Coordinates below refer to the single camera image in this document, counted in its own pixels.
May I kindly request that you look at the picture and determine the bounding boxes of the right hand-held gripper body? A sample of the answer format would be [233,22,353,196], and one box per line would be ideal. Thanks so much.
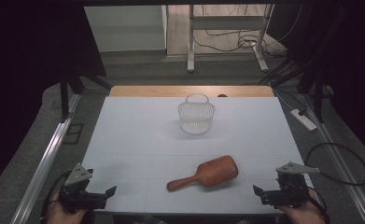
[261,161,321,209]

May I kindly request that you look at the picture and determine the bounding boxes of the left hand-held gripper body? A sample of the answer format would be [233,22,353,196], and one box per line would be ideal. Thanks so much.
[58,162,107,213]

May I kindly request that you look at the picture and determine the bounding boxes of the white plastic basket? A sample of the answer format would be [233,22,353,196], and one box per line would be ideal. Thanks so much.
[177,93,217,135]

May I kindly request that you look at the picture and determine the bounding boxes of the person's left hand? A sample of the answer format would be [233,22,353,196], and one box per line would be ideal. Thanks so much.
[46,192,89,224]

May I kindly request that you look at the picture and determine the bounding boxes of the person's right hand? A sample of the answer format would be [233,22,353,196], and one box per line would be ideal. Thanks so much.
[276,188,328,224]

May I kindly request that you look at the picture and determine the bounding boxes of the white table mat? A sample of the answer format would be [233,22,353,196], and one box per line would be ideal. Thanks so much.
[65,96,325,216]

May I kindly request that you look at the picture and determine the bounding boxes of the white power strip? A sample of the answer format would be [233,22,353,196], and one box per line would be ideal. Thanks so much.
[289,107,318,133]

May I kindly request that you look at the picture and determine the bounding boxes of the black metal stand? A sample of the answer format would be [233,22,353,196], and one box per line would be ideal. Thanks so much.
[58,66,113,123]
[258,57,328,124]

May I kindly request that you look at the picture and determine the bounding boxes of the wooden table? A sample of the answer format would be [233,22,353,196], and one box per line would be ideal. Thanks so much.
[108,85,275,98]

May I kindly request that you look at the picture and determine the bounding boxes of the black curtain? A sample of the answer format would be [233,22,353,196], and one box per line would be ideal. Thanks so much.
[266,0,365,157]
[0,0,107,198]

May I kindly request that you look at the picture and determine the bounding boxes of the white cabinet panel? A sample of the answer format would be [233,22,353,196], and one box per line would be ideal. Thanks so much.
[84,5,168,53]

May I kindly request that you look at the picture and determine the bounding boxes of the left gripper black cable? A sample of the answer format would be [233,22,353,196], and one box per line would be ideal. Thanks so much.
[39,169,73,223]

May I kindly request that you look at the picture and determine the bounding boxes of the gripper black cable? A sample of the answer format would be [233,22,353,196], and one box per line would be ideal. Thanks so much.
[39,169,73,223]
[305,185,331,224]

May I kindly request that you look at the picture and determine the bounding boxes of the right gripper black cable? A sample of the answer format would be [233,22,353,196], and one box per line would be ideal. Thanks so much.
[305,185,331,224]

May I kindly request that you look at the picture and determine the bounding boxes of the aluminium rail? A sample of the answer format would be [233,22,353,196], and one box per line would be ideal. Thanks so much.
[298,92,365,224]
[10,92,82,224]

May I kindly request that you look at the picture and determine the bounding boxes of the black looped cable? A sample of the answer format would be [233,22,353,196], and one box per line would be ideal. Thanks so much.
[304,142,365,187]

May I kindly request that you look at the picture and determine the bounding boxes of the tangled black floor cables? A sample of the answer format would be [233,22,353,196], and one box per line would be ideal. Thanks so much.
[191,3,296,60]

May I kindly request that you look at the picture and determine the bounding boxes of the white desk frame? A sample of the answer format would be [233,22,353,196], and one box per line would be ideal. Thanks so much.
[187,3,275,74]

